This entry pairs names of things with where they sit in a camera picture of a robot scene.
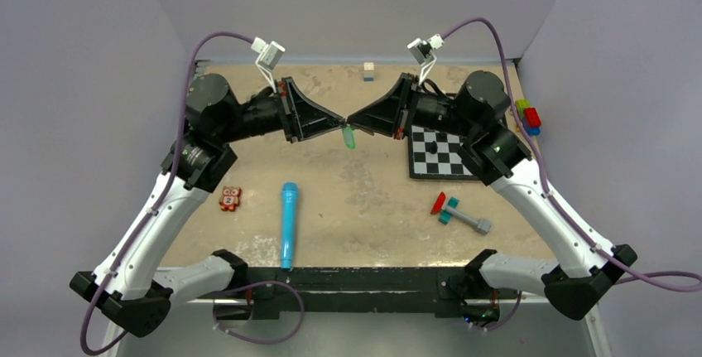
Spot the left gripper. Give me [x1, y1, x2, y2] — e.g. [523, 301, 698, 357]
[216, 75, 344, 144]

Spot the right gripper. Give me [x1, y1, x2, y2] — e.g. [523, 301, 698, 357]
[348, 73, 477, 141]

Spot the green key tag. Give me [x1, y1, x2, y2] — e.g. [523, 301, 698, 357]
[342, 126, 356, 150]

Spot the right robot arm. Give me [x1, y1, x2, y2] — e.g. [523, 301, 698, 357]
[348, 70, 637, 320]

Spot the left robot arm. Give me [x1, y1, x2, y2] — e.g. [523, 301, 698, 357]
[70, 74, 345, 337]

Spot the black chess piece lower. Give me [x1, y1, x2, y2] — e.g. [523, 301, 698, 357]
[427, 142, 438, 154]

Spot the black white chessboard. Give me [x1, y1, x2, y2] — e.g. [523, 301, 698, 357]
[406, 126, 478, 181]

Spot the white blue small block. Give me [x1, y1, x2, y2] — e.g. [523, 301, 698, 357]
[363, 62, 375, 82]

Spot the red owl block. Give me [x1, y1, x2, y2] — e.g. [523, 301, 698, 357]
[219, 186, 242, 212]

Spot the colourful toy block train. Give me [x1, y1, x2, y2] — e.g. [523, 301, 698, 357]
[515, 99, 541, 136]

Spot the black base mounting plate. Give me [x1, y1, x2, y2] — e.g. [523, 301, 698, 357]
[195, 266, 519, 323]

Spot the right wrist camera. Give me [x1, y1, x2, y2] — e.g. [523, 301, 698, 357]
[407, 34, 444, 85]

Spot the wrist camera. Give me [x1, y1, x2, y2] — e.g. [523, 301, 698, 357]
[407, 34, 444, 85]
[251, 37, 286, 88]

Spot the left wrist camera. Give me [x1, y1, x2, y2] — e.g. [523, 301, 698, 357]
[251, 37, 286, 88]

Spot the toy bolt with propeller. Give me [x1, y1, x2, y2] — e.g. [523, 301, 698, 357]
[430, 192, 492, 235]

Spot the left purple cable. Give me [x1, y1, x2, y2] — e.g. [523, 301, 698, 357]
[79, 31, 256, 357]

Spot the purple cable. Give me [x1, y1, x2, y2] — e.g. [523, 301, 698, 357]
[441, 17, 702, 294]
[79, 31, 256, 357]

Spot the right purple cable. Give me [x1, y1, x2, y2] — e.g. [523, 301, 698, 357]
[441, 17, 702, 294]

